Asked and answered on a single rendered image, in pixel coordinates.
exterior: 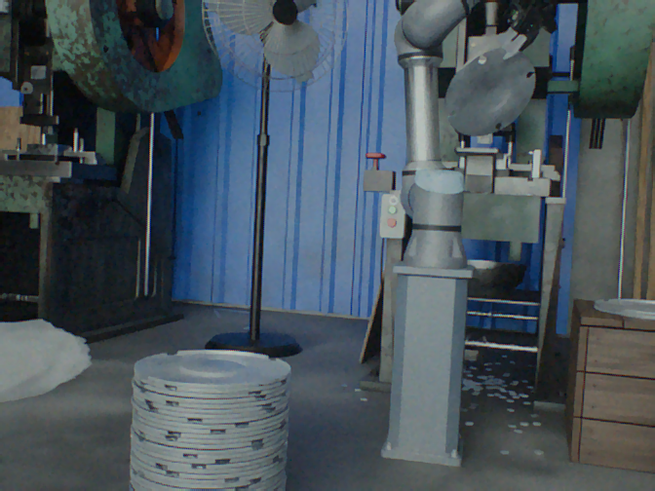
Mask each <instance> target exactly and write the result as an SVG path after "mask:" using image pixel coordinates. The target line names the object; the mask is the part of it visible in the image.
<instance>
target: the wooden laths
mask: <svg viewBox="0 0 655 491"><path fill-rule="evenodd" d="M651 46H652V47H650V53H649V59H648V65H647V70H646V75H645V81H644V85H643V98H642V116H641V134H640V152H639V171H638V188H637V207H636V243H635V262H634V280H633V298H632V299H636V300H639V296H640V278H641V259H642V240H643V222H645V210H644V204H646V185H647V167H648V148H649V130H650V110H651V92H652V73H653V55H654V43H651ZM631 135H632V119H627V125H626V143H625V161H624V179H623V197H622V215H621V233H620V250H619V269H618V286H617V299H621V297H622V279H623V262H624V243H625V226H626V206H627V189H629V171H630V153H631ZM654 291H655V140H654V159H653V178H652V197H651V216H650V235H649V253H648V273H647V291H646V300H651V301H654Z"/></svg>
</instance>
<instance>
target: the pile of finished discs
mask: <svg viewBox="0 0 655 491"><path fill-rule="evenodd" d="M595 308H596V309H597V310H599V311H602V312H605V313H609V314H615V315H620V316H627V317H634V318H642V319H651V320H652V321H655V301H651V300H636V299H608V301H603V299H599V300H596V305H595Z"/></svg>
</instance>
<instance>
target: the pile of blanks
mask: <svg viewBox="0 0 655 491"><path fill-rule="evenodd" d="M132 381H133V386H134V395H133V398H131V402H132V403H133V406H134V411H133V423H132V451H131V479H132V480H130V487H131V490H130V491H286V481H287V474H286V465H287V450H288V434H289V430H288V428H289V400H290V384H289V383H290V381H291V372H290V375H289V377H288V378H287V379H284V380H282V381H279V382H276V383H273V384H268V385H260V386H257V387H248V388H236V389H198V388H184V387H176V386H169V385H163V384H158V383H154V382H151V381H147V380H146V379H142V377H140V376H138V375H137V374H135V377H134V378H132Z"/></svg>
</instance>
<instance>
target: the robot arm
mask: <svg viewBox="0 0 655 491"><path fill-rule="evenodd" d="M480 1H481V0H417V1H416V2H414V3H413V4H412V5H411V6H410V7H409V8H408V10H407V12H405V13H404V14H403V15H402V16H401V17H400V18H399V20H398V21H397V23H396V27H395V30H394V45H395V48H396V50H397V54H398V65H399V66H400V67H401V68H402V69H403V70H404V89H405V117H406V147H407V164H406V165H405V168H404V169H402V187H401V190H400V194H399V202H400V206H401V208H402V210H404V211H405V214H406V215H408V216H409V217H410V218H412V219H413V220H412V234H411V237H410V239H409V243H408V246H407V248H406V251H405V258H403V264H405V265H410V266H419V267H431V268H467V255H466V251H465V247H463V244H462V239H461V221H462V204H463V190H465V180H464V177H463V174H462V173H461V172H459V171H453V170H446V167H445V166H444V164H443V163H442V162H441V142H440V110H439V79H438V67H439V65H440V64H441V63H442V62H443V41H444V39H445V38H446V36H447V35H448V34H449V33H450V32H451V31H452V30H454V28H455V27H456V26H457V25H458V24H459V22H460V21H461V20H463V19H464V18H465V17H467V16H468V15H470V14H471V12H472V8H473V7H475V5H476V4H477V3H478V2H480ZM556 2H557V0H520V1H518V2H516V1H512V3H511V5H510V7H509V8H508V9H507V11H506V12H505V14H504V15H503V18H506V19H508V24H510V28H509V30H508V31H507V32H504V33H499V34H498V35H497V37H496V40H497V41H498V42H499V43H501V44H502V45H503V47H502V48H504V49H505V50H507V51H508V52H507V53H506V55H505V56H504V57H503V59H508V58H510V57H513V56H516V55H518V54H519V52H521V51H523V50H524V49H526V48H527V47H528V46H530V45H531V44H533V43H532V42H534V41H535V40H536V38H537V35H538V34H539V33H540V32H539V30H540V28H541V26H543V28H544V29H545V30H546V31H548V32H549V33H553V32H555V31H556V30H557V29H559V28H558V25H557V22H556V17H555V14H554V11H553V7H551V5H555V3H556ZM511 7H514V9H513V10H512V11H511V12H510V13H509V14H508V15H507V12H508V11H509V9H510V8H511ZM524 34H525V35H524Z"/></svg>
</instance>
